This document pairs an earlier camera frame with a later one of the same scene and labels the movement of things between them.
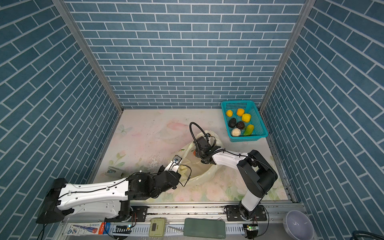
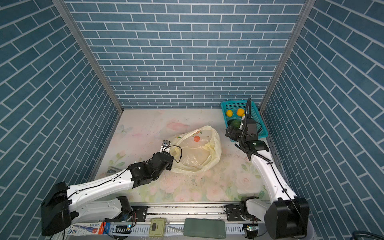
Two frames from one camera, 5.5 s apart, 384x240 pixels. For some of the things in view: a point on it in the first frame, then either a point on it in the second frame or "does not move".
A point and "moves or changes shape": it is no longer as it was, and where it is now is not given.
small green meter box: x=157 y=227 does not move
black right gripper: x=197 y=153 -> x=233 y=135
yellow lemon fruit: x=240 y=112 does not move
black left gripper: x=163 y=170 -> x=170 y=165
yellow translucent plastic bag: x=200 y=173 moves or changes shape
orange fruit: x=229 y=113 does not move
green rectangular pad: x=209 y=228 does not move
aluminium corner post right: x=305 y=14 does not move
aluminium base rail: x=272 y=228 does not move
